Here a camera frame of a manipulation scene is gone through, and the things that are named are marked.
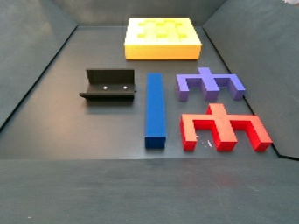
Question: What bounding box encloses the yellow slotted puzzle board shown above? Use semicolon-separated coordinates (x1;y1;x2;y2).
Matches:
124;17;201;60

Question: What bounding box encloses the blue rectangular bar block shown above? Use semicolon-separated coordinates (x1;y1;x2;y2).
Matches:
144;73;165;149

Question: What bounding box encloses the purple branched puzzle block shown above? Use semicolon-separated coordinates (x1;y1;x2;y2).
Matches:
174;67;245;102

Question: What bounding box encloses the red branched puzzle block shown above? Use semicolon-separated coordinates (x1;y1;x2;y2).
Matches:
180;103;272;152

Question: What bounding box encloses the black angle bracket holder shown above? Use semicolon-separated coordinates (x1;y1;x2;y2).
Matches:
78;68;136;101

